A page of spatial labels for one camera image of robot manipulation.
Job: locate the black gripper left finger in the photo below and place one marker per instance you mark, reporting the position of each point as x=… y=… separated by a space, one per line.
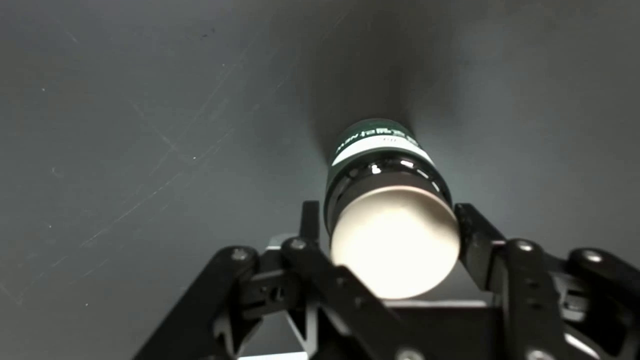
x=320 y=280

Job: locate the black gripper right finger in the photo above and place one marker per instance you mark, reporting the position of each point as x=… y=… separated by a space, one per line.
x=533 y=292

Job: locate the green bottle with white cap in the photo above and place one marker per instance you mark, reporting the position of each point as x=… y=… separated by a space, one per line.
x=392 y=240

